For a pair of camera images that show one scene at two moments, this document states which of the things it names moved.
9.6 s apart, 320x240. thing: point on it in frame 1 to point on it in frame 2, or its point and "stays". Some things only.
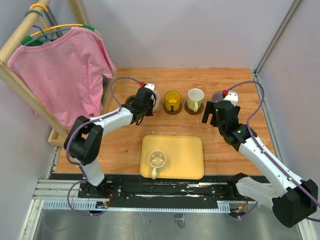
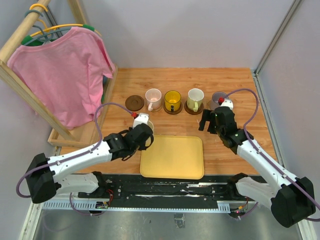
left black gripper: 150,112 to 142,147
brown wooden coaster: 174,112 stays
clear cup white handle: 157,159 to 149,141
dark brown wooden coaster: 191,111 stays
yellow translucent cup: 172,100 stays
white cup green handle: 195,96 stays
